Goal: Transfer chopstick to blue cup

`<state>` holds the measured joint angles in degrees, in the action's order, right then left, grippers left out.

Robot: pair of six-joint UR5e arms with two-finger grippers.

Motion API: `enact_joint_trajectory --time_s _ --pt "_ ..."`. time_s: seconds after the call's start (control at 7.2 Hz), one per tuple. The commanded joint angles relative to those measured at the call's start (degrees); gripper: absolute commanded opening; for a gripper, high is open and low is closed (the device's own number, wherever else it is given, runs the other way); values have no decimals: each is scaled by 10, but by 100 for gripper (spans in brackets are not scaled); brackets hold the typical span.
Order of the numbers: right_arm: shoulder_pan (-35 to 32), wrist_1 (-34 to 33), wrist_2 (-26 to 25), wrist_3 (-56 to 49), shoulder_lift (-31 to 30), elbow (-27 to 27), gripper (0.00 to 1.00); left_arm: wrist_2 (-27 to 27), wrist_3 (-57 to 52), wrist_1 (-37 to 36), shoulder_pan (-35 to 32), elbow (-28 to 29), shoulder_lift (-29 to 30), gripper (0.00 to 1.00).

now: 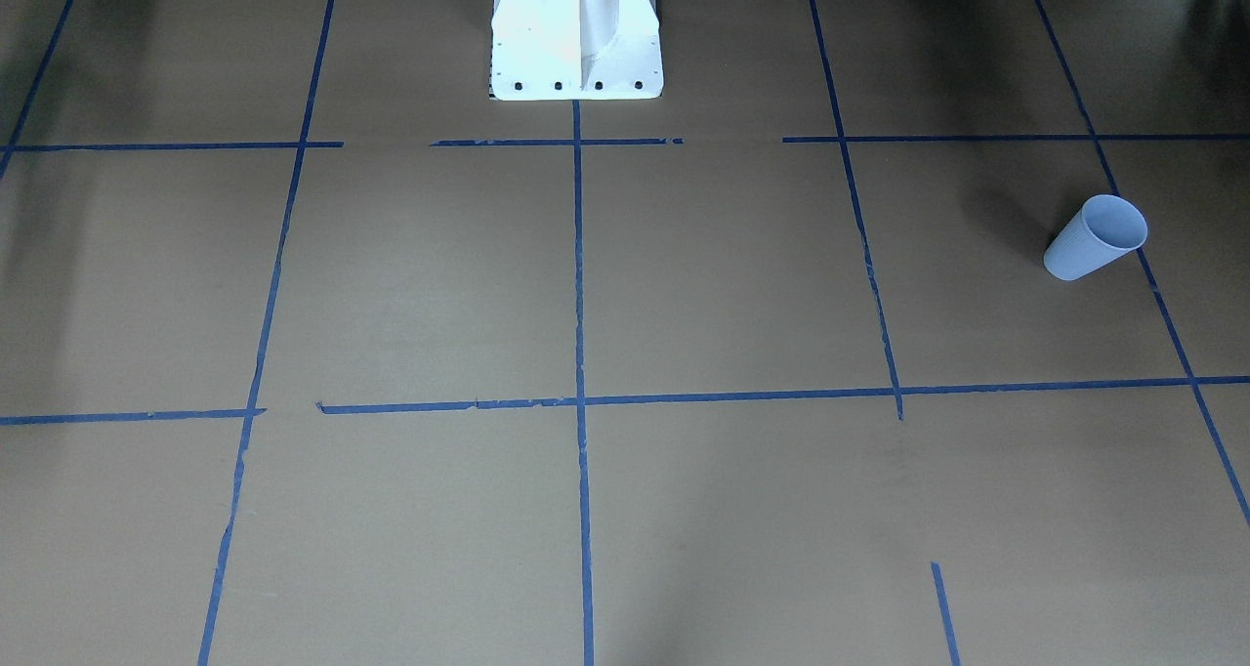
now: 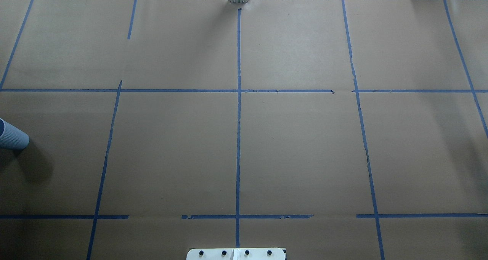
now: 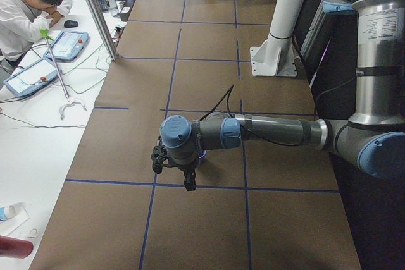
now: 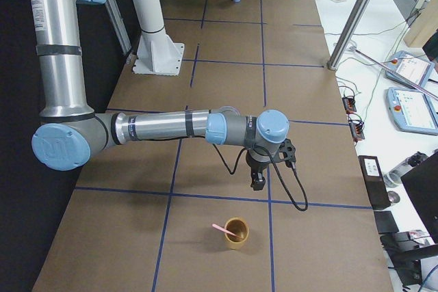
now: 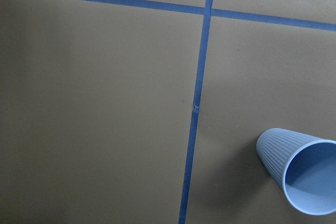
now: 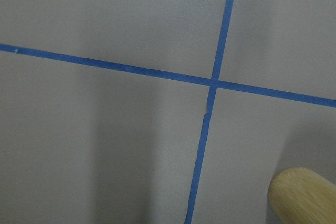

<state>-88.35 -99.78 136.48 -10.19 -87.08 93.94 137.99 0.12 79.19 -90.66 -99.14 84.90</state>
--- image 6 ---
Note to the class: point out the bamboo wooden cup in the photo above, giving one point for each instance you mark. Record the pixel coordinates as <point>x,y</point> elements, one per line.
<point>300,195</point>

